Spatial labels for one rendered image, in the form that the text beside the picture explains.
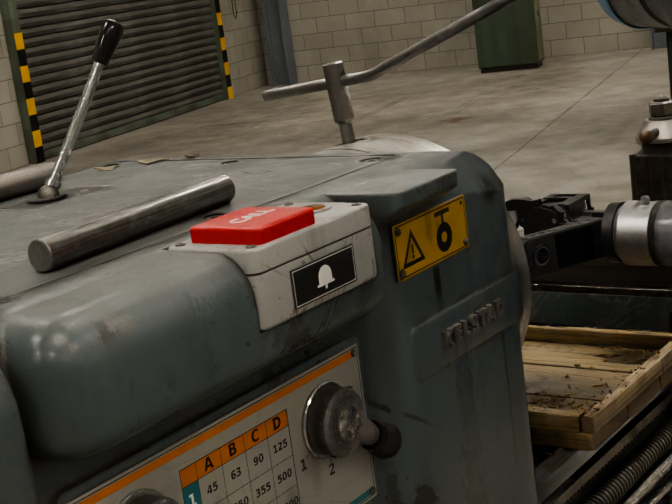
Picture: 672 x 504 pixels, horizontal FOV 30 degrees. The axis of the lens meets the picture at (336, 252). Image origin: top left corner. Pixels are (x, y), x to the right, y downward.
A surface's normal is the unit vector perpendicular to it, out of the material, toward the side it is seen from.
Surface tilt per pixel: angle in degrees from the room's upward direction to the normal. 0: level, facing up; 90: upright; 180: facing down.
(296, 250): 90
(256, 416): 90
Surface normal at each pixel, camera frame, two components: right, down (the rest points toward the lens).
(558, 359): -0.13, -0.97
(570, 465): 0.61, -0.50
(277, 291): 0.80, 0.03
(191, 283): 0.46, -0.69
